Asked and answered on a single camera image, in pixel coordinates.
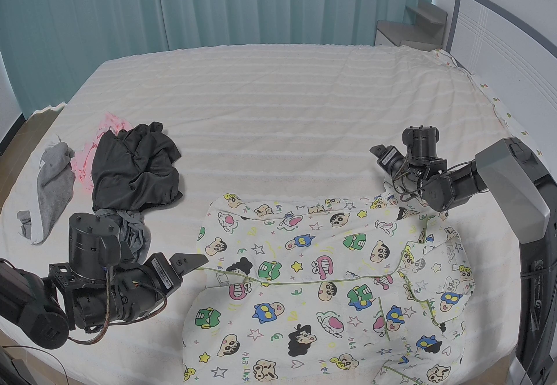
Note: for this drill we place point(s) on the black garment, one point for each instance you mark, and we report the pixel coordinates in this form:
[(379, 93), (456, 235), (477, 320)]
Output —
[(139, 166)]

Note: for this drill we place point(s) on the bed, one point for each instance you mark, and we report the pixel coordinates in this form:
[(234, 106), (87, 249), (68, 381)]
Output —
[(304, 113)]

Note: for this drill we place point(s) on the pink garment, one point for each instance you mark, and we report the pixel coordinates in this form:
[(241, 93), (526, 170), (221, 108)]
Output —
[(108, 124)]

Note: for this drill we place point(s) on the white printed pyjama top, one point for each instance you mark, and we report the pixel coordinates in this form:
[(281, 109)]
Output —
[(326, 279)]

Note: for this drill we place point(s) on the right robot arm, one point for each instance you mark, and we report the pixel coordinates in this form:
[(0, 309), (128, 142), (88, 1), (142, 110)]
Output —
[(509, 183)]

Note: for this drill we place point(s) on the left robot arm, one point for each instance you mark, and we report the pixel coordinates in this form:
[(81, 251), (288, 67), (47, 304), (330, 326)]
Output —
[(91, 244)]

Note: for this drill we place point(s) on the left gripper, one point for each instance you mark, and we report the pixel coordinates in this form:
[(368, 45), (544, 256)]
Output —
[(139, 292)]

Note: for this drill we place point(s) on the light grey garment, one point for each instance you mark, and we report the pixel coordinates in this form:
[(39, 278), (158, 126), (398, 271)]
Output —
[(54, 183)]

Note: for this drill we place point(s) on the dark grey garment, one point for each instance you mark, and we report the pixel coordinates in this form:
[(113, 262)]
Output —
[(135, 231)]

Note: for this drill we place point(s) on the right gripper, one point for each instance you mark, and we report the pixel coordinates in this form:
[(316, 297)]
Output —
[(390, 158)]

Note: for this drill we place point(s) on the grey bedside table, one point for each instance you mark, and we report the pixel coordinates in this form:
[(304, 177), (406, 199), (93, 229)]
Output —
[(409, 29)]

